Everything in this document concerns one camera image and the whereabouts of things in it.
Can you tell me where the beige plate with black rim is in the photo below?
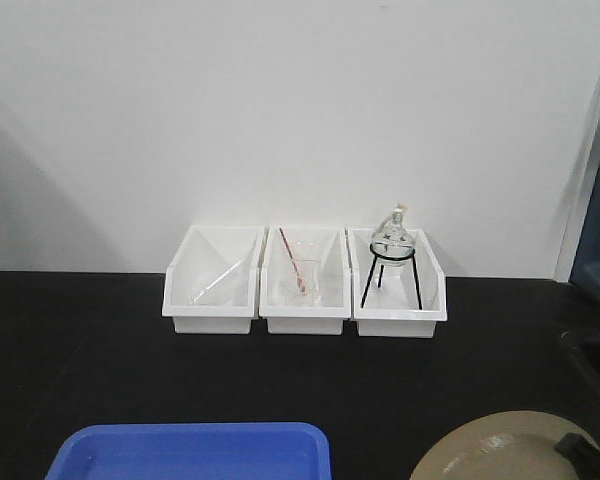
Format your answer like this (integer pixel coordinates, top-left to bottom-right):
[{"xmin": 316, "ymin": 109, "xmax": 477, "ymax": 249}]
[{"xmin": 411, "ymin": 410, "xmax": 600, "ymax": 479}]

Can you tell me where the left white storage bin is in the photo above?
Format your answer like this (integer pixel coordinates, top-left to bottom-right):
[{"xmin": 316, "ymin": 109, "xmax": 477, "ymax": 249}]
[{"xmin": 162, "ymin": 225, "xmax": 265, "ymax": 334}]

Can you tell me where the white storage bin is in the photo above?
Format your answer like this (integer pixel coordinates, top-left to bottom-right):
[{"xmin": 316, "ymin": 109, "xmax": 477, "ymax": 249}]
[
  {"xmin": 162, "ymin": 225, "xmax": 265, "ymax": 334},
  {"xmin": 346, "ymin": 228, "xmax": 447, "ymax": 338},
  {"xmin": 259, "ymin": 225, "xmax": 352, "ymax": 335}
]

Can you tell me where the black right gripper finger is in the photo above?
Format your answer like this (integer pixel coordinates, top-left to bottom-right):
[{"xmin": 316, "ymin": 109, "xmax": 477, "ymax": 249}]
[{"xmin": 554, "ymin": 433, "xmax": 600, "ymax": 480}]

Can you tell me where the right white storage bin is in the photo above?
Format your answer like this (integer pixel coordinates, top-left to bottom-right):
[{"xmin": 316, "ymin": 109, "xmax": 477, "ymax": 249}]
[{"xmin": 346, "ymin": 228, "xmax": 447, "ymax": 338}]

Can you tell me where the clear glass beaker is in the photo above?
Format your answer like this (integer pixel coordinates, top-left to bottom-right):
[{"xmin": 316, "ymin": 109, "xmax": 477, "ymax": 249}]
[{"xmin": 280, "ymin": 242, "xmax": 322, "ymax": 307}]

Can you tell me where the glass stirring rod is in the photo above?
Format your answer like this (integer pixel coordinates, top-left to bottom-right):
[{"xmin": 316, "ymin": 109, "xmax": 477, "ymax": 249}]
[{"xmin": 190, "ymin": 259, "xmax": 248, "ymax": 306}]

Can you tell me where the glass alcohol lamp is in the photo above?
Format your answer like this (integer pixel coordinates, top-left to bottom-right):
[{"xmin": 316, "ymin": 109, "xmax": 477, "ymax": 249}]
[{"xmin": 370, "ymin": 204, "xmax": 415, "ymax": 267}]

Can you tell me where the middle white storage bin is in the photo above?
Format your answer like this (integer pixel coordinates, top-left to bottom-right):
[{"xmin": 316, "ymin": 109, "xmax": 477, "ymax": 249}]
[{"xmin": 259, "ymin": 225, "xmax": 352, "ymax": 335}]

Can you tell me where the blue plastic tray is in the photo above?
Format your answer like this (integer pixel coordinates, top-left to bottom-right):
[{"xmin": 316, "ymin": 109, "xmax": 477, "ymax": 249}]
[{"xmin": 46, "ymin": 422, "xmax": 332, "ymax": 479}]

